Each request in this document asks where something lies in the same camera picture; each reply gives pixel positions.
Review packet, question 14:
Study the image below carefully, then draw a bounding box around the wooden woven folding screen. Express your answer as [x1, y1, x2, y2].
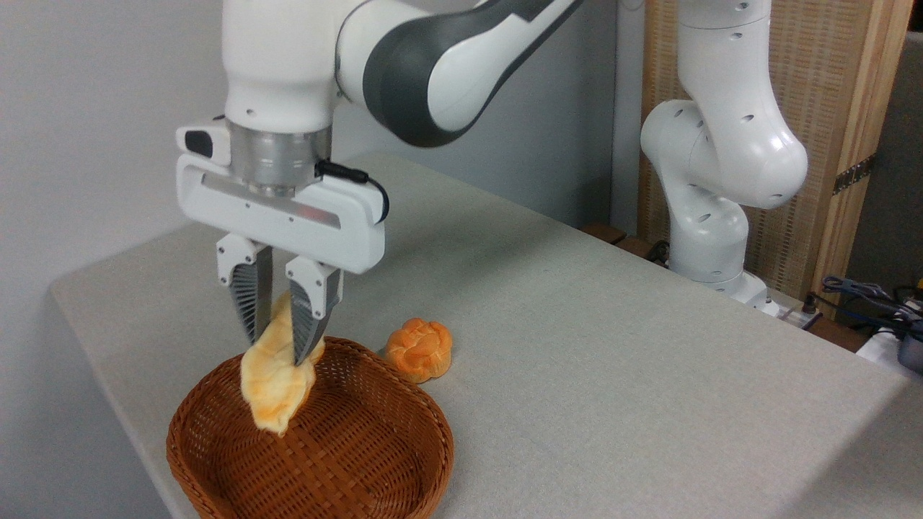
[638, 0, 915, 303]

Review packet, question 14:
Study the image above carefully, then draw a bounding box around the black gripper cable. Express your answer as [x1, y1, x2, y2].
[315, 159, 391, 224]

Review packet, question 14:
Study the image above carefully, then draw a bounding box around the brown wicker basket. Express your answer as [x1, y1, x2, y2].
[166, 336, 455, 519]

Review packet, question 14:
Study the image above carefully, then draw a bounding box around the long pale bread loaf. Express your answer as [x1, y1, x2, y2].
[240, 290, 326, 436]

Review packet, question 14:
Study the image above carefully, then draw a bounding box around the brown wooden base board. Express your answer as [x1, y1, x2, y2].
[580, 222, 673, 269]

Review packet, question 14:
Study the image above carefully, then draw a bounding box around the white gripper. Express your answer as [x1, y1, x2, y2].
[176, 154, 387, 366]

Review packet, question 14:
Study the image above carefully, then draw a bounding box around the round orange bread bun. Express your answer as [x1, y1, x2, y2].
[384, 318, 454, 384]

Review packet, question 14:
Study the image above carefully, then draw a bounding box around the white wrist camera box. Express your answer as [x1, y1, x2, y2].
[177, 124, 232, 162]

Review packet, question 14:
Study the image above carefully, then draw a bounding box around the metal screen hinge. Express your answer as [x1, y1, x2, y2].
[833, 154, 877, 196]

